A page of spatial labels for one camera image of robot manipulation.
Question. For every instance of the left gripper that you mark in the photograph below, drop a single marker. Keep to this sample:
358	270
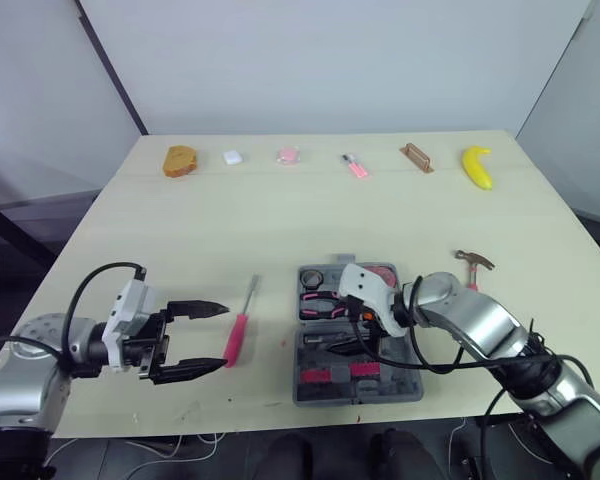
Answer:
147	345

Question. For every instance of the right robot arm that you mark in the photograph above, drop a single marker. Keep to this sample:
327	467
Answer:
490	320

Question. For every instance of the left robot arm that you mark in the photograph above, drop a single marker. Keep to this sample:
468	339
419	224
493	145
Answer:
20	380

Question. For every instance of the tape measure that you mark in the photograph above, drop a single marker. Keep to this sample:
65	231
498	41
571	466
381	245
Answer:
312	279

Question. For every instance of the grey tool case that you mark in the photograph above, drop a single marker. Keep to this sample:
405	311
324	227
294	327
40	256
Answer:
395	385

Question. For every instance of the small red piece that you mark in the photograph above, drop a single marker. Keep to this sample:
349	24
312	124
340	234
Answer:
316	376
365	370

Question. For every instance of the orange toy bread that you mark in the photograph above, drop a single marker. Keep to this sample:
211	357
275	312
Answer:
180	161

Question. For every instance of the white cube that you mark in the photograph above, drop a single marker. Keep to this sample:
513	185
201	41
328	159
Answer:
232	157

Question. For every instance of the pink pack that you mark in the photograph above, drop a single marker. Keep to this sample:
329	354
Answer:
287	155

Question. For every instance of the pink utility knife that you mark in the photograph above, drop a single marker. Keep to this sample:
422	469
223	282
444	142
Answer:
357	169

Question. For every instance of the brown wooden holder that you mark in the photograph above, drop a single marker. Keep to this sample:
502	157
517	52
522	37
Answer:
419	159

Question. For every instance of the yellow toy banana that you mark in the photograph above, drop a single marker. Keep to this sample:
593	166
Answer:
477	167

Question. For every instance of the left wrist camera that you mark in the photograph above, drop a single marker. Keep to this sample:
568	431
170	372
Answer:
130	310

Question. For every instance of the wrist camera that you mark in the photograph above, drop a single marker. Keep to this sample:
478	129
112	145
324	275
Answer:
130	310
375	290

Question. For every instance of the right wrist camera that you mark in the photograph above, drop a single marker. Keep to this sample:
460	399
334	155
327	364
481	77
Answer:
375	290

